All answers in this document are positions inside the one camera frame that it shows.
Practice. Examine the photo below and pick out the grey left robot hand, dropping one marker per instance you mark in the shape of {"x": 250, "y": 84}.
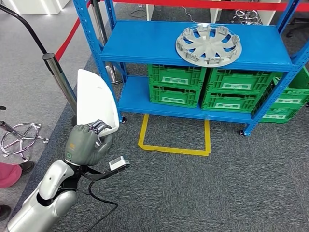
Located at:
{"x": 82, "y": 147}

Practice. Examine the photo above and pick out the white lit plinth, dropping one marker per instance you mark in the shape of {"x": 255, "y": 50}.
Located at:
{"x": 36, "y": 6}

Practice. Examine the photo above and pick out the red barrier belt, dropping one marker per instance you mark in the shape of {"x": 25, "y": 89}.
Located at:
{"x": 193, "y": 4}
{"x": 67, "y": 40}

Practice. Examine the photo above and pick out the person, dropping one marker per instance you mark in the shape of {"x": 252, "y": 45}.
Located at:
{"x": 9, "y": 174}

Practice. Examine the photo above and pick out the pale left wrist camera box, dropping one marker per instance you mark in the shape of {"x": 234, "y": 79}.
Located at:
{"x": 118, "y": 163}

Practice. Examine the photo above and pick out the white plastic mirror cover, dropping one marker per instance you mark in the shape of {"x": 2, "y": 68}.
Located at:
{"x": 94, "y": 96}

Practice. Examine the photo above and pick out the silver wheel hubcap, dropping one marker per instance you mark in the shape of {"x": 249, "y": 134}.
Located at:
{"x": 209, "y": 47}

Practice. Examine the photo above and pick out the white desk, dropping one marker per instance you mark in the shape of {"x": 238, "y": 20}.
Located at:
{"x": 149, "y": 12}
{"x": 267, "y": 18}

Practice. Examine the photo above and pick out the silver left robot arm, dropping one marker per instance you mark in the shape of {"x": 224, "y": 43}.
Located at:
{"x": 48, "y": 198}

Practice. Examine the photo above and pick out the blue metal shelf rack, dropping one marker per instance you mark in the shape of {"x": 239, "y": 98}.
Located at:
{"x": 145, "y": 41}

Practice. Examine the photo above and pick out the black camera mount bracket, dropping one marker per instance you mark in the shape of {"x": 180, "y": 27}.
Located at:
{"x": 96, "y": 176}

